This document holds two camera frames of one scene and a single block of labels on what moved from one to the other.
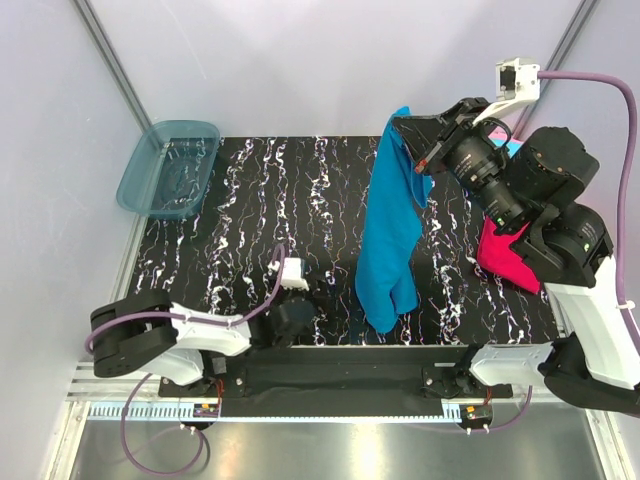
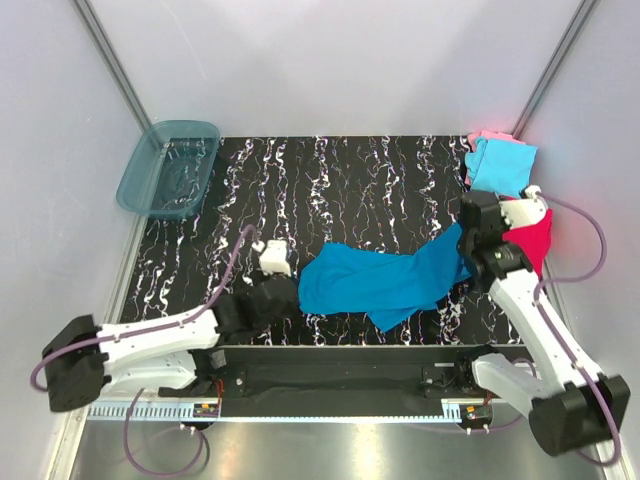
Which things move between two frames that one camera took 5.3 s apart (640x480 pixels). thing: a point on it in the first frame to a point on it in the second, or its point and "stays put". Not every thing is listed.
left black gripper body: [288, 343] to [266, 323]
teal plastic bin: [168, 169] stays put
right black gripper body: [469, 152] to [463, 244]
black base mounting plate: [338, 381] stays put
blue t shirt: [387, 259] to [390, 286]
